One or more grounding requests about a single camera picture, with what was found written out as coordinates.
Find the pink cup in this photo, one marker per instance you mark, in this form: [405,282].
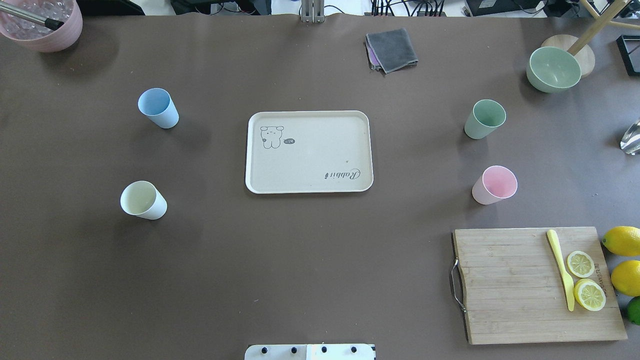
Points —
[495,184]

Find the cream white cup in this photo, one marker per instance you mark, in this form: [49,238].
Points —
[142,199]

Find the cream rabbit tray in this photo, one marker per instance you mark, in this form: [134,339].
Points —
[308,152]

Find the purple cloth underneath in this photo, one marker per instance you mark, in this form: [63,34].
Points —
[372,58]

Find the grey folded cloth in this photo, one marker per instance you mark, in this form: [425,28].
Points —
[393,49]

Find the green cup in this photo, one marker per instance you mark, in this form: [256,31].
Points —
[485,117]

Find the light blue cup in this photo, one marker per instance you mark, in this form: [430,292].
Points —
[158,106]

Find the wooden cutting board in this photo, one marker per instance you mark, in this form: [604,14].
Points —
[512,292]

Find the yellow plastic knife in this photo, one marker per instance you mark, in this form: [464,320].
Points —
[567,280]

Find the green bowl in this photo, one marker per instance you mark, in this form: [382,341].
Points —
[552,70]

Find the upper lemon slice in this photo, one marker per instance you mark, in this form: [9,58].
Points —
[580,264]

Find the lemon slice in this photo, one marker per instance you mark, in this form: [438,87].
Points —
[580,264]
[589,295]

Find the wooden cup stand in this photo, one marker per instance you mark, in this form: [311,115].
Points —
[578,47]

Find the lower lemon slice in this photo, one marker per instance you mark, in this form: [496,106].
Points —
[589,295]

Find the whole lemon near board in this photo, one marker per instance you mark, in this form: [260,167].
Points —
[622,240]

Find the clear glass on stand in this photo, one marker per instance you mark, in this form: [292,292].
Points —
[630,141]

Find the pink bowl with ice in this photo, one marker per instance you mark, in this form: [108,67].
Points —
[36,36]

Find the green lime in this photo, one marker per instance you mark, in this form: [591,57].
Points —
[633,310]

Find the aluminium camera post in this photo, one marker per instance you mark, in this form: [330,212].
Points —
[312,11]

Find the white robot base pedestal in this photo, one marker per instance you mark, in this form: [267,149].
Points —
[319,351]

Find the metal tongs handle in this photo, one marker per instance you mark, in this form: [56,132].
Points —
[50,23]

